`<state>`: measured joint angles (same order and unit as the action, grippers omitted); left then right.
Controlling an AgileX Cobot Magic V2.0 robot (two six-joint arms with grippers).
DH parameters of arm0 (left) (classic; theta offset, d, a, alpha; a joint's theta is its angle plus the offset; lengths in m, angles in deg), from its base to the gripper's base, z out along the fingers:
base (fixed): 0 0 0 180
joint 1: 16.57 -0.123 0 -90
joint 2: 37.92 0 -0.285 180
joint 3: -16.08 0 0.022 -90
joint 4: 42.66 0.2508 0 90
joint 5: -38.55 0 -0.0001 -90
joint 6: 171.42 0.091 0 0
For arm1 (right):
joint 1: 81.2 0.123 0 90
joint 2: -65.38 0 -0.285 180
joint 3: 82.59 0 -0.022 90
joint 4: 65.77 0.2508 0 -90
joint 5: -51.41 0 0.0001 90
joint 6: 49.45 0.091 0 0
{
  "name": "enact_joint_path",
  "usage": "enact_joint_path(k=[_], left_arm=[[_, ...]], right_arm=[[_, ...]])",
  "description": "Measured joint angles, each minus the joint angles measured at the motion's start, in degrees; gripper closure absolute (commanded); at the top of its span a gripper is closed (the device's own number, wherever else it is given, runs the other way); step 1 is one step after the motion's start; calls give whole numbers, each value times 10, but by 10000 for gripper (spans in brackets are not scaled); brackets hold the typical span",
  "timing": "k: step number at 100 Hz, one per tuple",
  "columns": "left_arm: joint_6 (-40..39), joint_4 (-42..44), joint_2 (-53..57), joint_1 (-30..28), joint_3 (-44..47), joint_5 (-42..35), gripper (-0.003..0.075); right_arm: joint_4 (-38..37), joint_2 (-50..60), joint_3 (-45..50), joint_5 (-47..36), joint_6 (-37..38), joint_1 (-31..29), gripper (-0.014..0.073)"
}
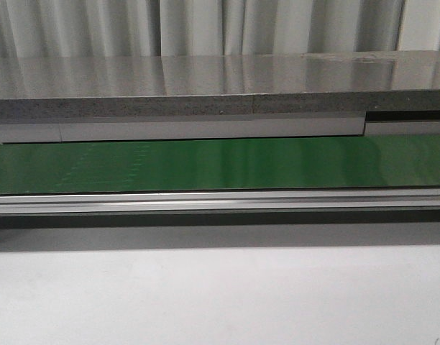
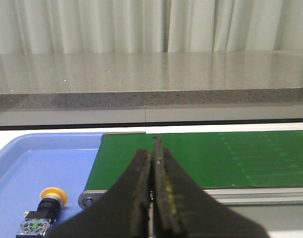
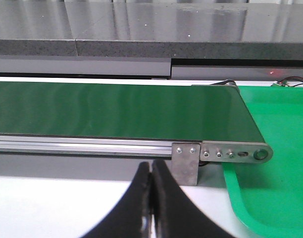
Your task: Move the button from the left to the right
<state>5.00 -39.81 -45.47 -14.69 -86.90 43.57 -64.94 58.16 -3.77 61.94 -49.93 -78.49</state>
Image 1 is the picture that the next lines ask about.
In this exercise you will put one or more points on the white pleated curtain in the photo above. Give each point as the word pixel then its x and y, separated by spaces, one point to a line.
pixel 30 29

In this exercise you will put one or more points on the green conveyor belt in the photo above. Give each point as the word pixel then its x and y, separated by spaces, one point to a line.
pixel 220 164

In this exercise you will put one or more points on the grey right rail segment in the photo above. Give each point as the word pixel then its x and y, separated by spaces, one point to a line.
pixel 373 128

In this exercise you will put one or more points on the aluminium conveyor frame rail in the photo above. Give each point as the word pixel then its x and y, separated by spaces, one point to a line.
pixel 216 200

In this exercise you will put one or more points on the grey stone-edged back table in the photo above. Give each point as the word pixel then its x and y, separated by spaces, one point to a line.
pixel 49 89

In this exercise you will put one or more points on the grey rail under table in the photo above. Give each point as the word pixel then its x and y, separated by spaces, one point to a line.
pixel 306 124

